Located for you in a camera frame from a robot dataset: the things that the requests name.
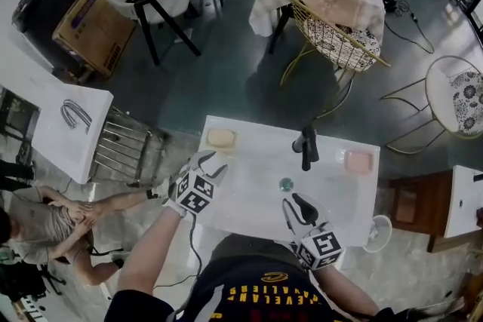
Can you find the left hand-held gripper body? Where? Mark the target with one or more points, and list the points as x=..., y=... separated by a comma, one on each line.
x=194, y=192

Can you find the person's right forearm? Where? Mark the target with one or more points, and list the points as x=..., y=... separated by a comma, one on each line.
x=347, y=290

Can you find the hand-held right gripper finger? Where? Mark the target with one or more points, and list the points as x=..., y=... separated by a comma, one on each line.
x=291, y=226
x=317, y=215

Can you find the round gold chair floral cushion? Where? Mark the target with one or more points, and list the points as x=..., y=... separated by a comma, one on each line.
x=437, y=86

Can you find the brown cardboard box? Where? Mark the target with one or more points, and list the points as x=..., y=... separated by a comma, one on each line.
x=94, y=30

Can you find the black vanity faucet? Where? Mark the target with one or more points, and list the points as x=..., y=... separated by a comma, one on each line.
x=478, y=177

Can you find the dark red object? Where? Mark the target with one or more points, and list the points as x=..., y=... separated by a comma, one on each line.
x=480, y=216

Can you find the pink soap dish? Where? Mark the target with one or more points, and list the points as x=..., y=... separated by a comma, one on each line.
x=359, y=162

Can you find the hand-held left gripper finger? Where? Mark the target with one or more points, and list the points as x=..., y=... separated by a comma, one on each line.
x=196, y=162
x=218, y=175

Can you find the black cabinet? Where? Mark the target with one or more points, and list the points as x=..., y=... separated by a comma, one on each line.
x=45, y=0

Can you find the wooden vanity with white basin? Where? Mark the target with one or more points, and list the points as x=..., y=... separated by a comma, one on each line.
x=422, y=200

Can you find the person's black jersey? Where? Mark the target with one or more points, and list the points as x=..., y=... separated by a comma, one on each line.
x=264, y=294

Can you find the person's left forearm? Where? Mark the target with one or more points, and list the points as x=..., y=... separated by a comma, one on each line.
x=147, y=252

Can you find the black basin faucet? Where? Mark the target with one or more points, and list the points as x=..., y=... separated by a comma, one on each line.
x=307, y=147

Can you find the white washbasin on black frame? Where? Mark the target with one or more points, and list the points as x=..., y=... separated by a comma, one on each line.
x=256, y=177

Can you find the round metal drain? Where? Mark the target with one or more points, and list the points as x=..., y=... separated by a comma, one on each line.
x=287, y=184

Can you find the yellow sponge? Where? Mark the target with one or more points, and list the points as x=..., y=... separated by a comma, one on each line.
x=222, y=148

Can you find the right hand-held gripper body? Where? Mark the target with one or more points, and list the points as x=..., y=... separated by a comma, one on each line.
x=320, y=247

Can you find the white wristband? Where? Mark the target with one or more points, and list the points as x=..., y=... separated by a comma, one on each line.
x=174, y=206

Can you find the white mesh wastebasket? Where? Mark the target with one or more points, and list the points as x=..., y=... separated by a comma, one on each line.
x=379, y=233

